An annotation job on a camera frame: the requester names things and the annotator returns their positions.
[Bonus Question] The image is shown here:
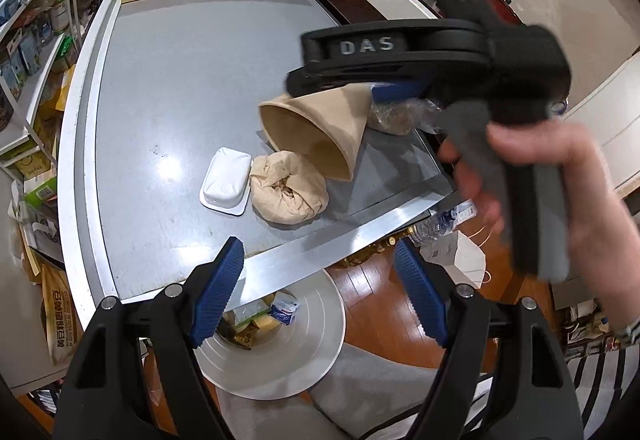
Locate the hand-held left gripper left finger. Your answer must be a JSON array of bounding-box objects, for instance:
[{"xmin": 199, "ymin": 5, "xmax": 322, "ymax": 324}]
[{"xmin": 52, "ymin": 236, "xmax": 246, "ymax": 440}]

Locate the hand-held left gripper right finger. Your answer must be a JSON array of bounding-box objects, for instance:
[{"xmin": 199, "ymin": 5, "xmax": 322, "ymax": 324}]
[{"xmin": 393, "ymin": 239, "xmax": 583, "ymax": 440}]

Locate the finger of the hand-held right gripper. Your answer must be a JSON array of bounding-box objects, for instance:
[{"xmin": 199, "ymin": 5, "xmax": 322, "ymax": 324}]
[
  {"xmin": 286, "ymin": 19, "xmax": 490, "ymax": 98},
  {"xmin": 371, "ymin": 80, "xmax": 432, "ymax": 106}
]

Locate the white blue tissue packet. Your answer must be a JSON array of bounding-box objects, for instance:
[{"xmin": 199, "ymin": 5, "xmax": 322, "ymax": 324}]
[{"xmin": 270, "ymin": 300, "xmax": 301, "ymax": 326}]

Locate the wide brown paper cup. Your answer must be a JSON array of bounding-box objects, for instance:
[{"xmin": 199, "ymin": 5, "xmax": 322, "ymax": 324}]
[{"xmin": 258, "ymin": 83, "xmax": 373, "ymax": 182}]

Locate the white trash bin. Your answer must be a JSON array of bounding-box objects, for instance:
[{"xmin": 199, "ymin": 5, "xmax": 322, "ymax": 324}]
[{"xmin": 194, "ymin": 267, "xmax": 347, "ymax": 402}]

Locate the person's right hand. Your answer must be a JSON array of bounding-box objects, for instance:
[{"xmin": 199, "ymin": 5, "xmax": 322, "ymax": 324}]
[{"xmin": 436, "ymin": 117, "xmax": 640, "ymax": 321}]

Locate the clear plastic bag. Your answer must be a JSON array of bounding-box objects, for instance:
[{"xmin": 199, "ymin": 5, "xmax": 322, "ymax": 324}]
[{"xmin": 367, "ymin": 98, "xmax": 446, "ymax": 136}]

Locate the white face mask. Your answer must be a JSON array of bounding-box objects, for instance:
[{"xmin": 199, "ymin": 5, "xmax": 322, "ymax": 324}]
[{"xmin": 420, "ymin": 230, "xmax": 493, "ymax": 288}]

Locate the plastic water bottle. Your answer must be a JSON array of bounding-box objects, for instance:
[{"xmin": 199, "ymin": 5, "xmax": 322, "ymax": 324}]
[{"xmin": 410, "ymin": 203, "xmax": 476, "ymax": 243}]

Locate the white plastic tub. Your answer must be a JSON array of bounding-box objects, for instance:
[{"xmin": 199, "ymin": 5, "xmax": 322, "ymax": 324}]
[{"xmin": 199, "ymin": 146, "xmax": 252, "ymax": 215}]

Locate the grey cloth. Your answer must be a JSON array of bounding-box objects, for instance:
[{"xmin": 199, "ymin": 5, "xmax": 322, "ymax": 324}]
[{"xmin": 215, "ymin": 342, "xmax": 437, "ymax": 440}]

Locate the white cabinet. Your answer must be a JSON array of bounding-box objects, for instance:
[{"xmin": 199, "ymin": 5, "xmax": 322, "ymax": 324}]
[{"xmin": 565, "ymin": 55, "xmax": 640, "ymax": 196}]

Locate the crumpled brown paper bag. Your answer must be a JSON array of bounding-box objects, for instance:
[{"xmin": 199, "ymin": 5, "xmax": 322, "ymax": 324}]
[{"xmin": 249, "ymin": 150, "xmax": 330, "ymax": 224}]

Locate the small green box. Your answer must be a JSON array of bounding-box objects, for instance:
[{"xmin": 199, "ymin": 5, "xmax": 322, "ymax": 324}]
[{"xmin": 25, "ymin": 175, "xmax": 58, "ymax": 208}]

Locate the striped cloth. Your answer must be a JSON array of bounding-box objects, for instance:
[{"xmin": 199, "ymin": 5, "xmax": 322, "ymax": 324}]
[{"xmin": 565, "ymin": 345, "xmax": 640, "ymax": 440}]

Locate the white shelving rack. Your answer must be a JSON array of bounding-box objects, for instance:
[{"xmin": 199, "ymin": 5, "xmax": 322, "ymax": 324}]
[{"xmin": 0, "ymin": 0, "xmax": 108, "ymax": 201}]

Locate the white green can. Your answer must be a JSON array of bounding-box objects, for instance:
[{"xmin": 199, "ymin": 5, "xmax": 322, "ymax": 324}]
[{"xmin": 50, "ymin": 0, "xmax": 68, "ymax": 34}]

